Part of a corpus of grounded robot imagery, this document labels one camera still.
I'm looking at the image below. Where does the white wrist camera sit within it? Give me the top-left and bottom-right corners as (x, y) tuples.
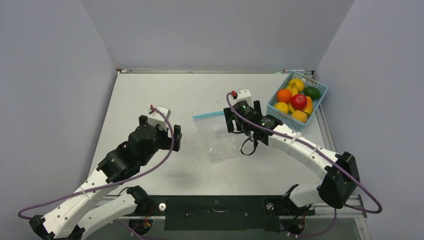
(147, 105), (171, 131)
(231, 88), (253, 107)

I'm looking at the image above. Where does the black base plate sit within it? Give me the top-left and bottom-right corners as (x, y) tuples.
(129, 195), (316, 232)

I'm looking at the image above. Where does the purple cable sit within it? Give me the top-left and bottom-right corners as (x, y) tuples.
(226, 92), (383, 215)
(17, 105), (175, 221)

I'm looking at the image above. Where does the yellow banana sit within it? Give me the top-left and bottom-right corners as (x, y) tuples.
(286, 83), (299, 114)

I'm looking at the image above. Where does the yellow orange fruit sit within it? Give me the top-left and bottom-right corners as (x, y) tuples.
(291, 110), (308, 124)
(274, 102), (290, 114)

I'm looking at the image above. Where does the marker pen on edge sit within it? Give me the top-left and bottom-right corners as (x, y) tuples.
(283, 69), (307, 73)

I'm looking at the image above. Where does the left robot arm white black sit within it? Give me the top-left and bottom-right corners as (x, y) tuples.
(29, 108), (182, 240)

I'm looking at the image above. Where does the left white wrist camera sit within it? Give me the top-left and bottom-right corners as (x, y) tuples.
(147, 105), (171, 131)

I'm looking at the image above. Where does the red apple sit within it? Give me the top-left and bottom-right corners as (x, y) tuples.
(290, 93), (308, 110)

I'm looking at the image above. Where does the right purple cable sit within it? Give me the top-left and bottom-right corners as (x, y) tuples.
(226, 92), (383, 215)

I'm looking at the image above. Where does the orange yellow mango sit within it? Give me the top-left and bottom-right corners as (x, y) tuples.
(302, 96), (314, 116)

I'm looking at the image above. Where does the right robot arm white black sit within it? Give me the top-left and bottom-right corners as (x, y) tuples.
(223, 100), (360, 214)

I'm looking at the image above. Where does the blue plastic basket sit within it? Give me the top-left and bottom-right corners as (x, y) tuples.
(266, 71), (328, 130)

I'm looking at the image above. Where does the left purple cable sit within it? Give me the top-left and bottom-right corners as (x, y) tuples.
(17, 105), (175, 221)

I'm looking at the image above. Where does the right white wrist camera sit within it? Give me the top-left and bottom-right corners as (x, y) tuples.
(231, 88), (253, 107)

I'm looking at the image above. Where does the yellow orange fruit bottom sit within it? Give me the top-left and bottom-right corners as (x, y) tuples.
(291, 110), (308, 124)

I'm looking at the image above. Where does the yellow orange fruit left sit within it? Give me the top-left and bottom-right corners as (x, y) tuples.
(274, 102), (290, 114)

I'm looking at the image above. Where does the clear zip top bag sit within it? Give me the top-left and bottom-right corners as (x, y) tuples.
(192, 110), (241, 162)

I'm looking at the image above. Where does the yellow lemon top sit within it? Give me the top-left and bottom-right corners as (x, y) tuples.
(287, 78), (305, 92)

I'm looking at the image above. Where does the green avocado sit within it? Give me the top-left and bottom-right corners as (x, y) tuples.
(303, 86), (321, 101)

